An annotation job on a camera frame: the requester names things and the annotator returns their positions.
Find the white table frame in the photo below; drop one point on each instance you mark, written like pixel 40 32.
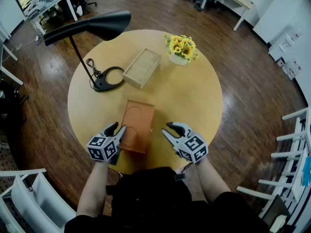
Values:
pixel 8 64

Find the wooden box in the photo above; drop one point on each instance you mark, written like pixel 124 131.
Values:
pixel 142 68

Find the white office desk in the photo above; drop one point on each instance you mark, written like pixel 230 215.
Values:
pixel 52 2

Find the person's left forearm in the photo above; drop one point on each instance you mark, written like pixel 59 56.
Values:
pixel 93 190

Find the white slatted shelf rack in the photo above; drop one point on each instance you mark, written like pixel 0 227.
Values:
pixel 289 159

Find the person's black clothing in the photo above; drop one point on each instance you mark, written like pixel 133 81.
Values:
pixel 155 203

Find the person's right forearm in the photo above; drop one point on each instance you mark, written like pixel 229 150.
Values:
pixel 211 178

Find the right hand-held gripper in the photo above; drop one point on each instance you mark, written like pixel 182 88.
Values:
pixel 193 148

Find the white shelf unit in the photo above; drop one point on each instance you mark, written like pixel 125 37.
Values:
pixel 36 200

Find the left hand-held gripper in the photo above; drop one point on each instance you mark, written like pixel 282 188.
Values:
pixel 102 148

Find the small black clip device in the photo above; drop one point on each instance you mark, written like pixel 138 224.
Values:
pixel 179 177

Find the brown cardboard box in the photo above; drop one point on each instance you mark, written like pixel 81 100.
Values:
pixel 138 122

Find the black desk lamp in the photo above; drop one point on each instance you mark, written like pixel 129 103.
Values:
pixel 104 24

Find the stack of white boxes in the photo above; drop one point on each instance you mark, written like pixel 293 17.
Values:
pixel 286 50

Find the blue cloth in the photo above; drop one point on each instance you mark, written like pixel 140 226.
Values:
pixel 306 171

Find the sunflowers in white pot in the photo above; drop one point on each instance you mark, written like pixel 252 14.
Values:
pixel 181 48

